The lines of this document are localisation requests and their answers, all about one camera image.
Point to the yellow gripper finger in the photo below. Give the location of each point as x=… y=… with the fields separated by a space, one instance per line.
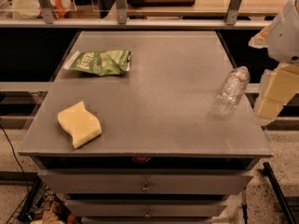
x=276 y=89
x=260 y=40

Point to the clear plastic water bottle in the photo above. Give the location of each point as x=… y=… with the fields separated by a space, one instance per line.
x=231 y=92

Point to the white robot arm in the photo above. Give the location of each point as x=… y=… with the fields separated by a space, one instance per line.
x=283 y=37

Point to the green jalapeno chip bag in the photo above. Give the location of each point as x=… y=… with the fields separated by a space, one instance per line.
x=100 y=63

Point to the white plastic bag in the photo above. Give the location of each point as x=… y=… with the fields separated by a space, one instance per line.
x=30 y=9

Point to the black metal stand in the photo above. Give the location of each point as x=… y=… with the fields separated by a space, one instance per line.
x=267 y=170

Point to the grey drawer cabinet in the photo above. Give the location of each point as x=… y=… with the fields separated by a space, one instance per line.
x=156 y=128

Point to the upper drawer knob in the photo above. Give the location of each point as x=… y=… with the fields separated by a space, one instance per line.
x=145 y=188

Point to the drawer knob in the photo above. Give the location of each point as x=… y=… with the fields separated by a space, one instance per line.
x=147 y=214
x=145 y=188

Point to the lower drawer knob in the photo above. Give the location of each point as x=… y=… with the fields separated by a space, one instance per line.
x=147 y=214

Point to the yellow wavy sponge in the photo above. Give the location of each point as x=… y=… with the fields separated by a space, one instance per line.
x=80 y=124

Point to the metal shelf rail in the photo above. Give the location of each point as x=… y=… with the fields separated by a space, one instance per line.
x=135 y=24

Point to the black wire basket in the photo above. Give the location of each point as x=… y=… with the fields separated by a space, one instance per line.
x=43 y=206

